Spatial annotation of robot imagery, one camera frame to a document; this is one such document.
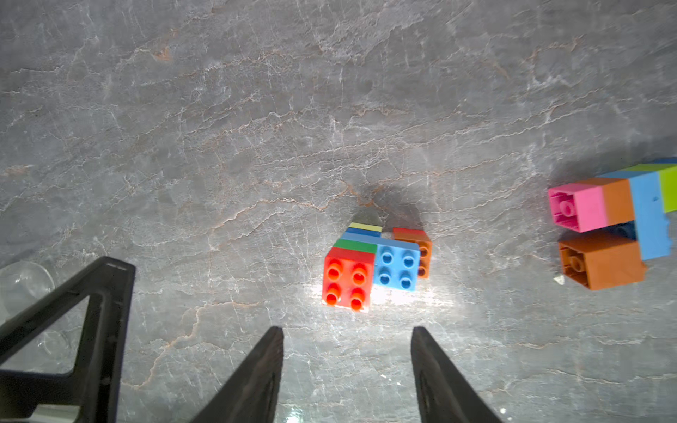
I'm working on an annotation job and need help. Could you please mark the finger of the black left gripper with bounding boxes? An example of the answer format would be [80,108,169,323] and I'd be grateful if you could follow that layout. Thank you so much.
[1,257,136,422]

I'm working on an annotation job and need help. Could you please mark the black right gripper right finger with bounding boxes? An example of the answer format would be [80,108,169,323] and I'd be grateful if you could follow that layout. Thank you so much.
[411,326,500,423]

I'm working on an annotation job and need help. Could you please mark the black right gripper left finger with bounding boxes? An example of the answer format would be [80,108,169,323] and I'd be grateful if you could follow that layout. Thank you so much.
[192,326,284,423]

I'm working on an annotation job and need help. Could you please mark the light blue long lego brick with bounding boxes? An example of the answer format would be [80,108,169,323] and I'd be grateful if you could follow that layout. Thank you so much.
[341,233,421,292]

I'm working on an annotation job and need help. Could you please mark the brown-orange lego brick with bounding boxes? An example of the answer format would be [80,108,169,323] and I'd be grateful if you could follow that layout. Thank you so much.
[393,238,433,280]

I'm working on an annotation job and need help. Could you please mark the red lego brick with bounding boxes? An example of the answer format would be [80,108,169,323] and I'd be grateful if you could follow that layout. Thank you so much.
[322,247,376,313]
[392,227,429,241]

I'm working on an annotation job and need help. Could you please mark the red lego brick front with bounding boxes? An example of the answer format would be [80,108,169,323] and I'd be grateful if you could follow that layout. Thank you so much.
[392,227,429,241]

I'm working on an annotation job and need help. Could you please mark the pink small lego brick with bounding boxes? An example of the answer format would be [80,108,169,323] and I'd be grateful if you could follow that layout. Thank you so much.
[548,183,609,233]

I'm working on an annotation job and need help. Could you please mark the orange small lego brick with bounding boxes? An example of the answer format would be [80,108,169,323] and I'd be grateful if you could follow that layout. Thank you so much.
[581,177,635,227]

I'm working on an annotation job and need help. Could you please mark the lime green small lego brick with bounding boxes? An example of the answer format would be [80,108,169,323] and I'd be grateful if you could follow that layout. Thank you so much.
[626,160,676,213]

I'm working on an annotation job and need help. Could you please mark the dark blue small lego brick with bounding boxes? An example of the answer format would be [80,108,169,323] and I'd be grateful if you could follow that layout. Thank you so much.
[652,157,677,164]

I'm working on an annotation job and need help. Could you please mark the clear bottle white cap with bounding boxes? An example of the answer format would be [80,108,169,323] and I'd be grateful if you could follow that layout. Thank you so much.
[1,261,55,324]

